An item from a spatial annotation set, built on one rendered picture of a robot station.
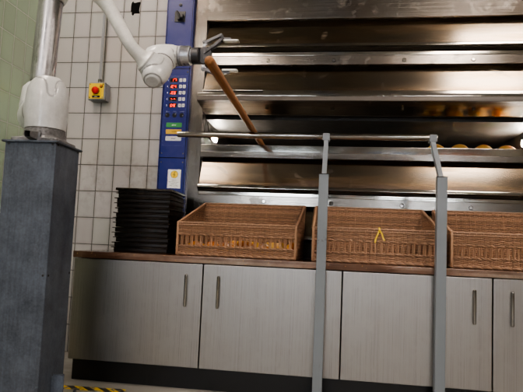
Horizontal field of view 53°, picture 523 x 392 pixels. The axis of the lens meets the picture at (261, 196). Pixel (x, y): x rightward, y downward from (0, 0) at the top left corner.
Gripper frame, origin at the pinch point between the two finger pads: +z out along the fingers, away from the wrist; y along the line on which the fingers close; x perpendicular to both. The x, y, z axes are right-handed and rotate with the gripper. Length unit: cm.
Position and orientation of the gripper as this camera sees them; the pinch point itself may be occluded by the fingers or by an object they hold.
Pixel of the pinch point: (236, 55)
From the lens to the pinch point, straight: 244.2
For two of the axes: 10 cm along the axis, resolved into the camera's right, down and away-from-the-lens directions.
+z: 9.9, 0.3, -1.3
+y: -0.4, 10.0, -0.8
